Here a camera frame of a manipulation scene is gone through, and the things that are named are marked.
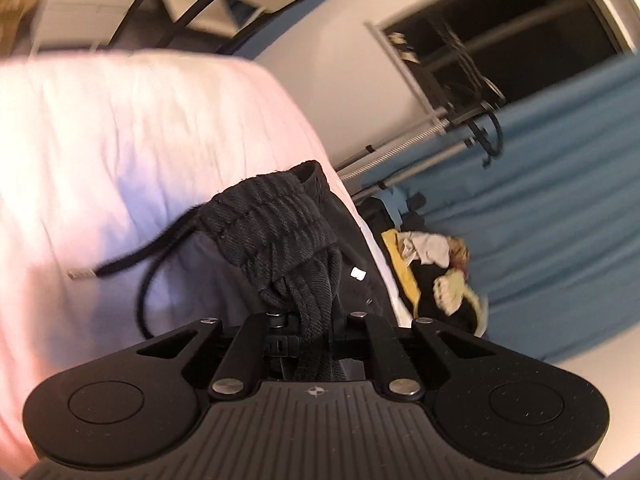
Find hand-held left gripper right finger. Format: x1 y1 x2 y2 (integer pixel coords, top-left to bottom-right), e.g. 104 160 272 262
330 310 497 402

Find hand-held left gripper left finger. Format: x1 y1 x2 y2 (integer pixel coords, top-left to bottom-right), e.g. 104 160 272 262
134 312 302 402

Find black drawstring pants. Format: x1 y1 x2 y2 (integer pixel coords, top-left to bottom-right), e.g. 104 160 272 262
67 160 397 386

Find yellow and black clothes pile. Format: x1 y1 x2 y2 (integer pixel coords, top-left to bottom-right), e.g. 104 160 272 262
379 227 492 337

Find metal clothes rack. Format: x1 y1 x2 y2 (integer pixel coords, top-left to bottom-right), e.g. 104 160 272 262
334 85 507 197

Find blue curtain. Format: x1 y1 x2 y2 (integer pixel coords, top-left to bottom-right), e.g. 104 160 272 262
360 55 640 367

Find pastel bed blanket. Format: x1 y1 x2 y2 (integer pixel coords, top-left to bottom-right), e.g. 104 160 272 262
0 50 417 480

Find white desk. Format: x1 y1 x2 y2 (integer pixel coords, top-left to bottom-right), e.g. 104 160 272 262
30 0 352 52

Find black cable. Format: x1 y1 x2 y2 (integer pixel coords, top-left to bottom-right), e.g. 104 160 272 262
106 0 262 52

